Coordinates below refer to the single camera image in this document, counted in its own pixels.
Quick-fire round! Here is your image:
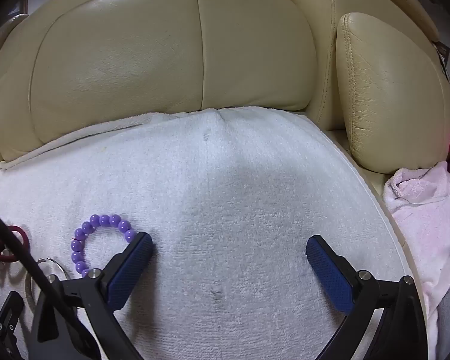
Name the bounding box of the purple bead bracelet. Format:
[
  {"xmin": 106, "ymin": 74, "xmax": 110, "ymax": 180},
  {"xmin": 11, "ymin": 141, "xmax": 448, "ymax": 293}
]
[{"xmin": 71, "ymin": 214, "xmax": 136, "ymax": 279}]

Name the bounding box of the dark red ring bracelet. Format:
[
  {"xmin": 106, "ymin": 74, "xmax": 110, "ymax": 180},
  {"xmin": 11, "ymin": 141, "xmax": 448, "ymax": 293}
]
[{"xmin": 0, "ymin": 225, "xmax": 31, "ymax": 265}]

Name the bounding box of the white towel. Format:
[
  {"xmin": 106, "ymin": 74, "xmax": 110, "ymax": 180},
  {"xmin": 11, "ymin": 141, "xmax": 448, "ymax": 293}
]
[{"xmin": 0, "ymin": 107, "xmax": 426, "ymax": 360}]

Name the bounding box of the gold metal bangle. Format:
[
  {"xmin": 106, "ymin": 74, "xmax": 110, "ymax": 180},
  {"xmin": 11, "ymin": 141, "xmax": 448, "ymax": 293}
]
[{"xmin": 23, "ymin": 257, "xmax": 70, "ymax": 308}]

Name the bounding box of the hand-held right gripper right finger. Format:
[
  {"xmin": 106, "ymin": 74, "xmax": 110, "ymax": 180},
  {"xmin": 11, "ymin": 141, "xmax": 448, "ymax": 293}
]
[{"xmin": 306, "ymin": 235, "xmax": 429, "ymax": 360}]

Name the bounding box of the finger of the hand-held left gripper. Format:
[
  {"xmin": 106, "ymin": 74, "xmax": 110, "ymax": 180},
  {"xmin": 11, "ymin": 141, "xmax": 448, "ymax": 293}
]
[{"xmin": 0, "ymin": 290, "xmax": 25, "ymax": 360}]

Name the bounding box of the pink towel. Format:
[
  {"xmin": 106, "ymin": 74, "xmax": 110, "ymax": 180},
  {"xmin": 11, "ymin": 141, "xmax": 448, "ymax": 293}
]
[{"xmin": 382, "ymin": 160, "xmax": 450, "ymax": 308}]

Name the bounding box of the cream leather sofa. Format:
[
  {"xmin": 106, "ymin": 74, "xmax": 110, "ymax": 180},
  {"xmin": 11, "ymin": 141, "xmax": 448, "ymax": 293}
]
[{"xmin": 0, "ymin": 0, "xmax": 450, "ymax": 181}]

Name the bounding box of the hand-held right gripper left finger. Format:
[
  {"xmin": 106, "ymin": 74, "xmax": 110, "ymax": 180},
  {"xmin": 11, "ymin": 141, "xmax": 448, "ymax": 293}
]
[{"xmin": 30, "ymin": 232, "xmax": 153, "ymax": 360}]

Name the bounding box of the black cable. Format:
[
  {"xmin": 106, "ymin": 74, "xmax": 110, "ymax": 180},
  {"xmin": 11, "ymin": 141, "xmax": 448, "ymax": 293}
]
[{"xmin": 0, "ymin": 205, "xmax": 66, "ymax": 308}]

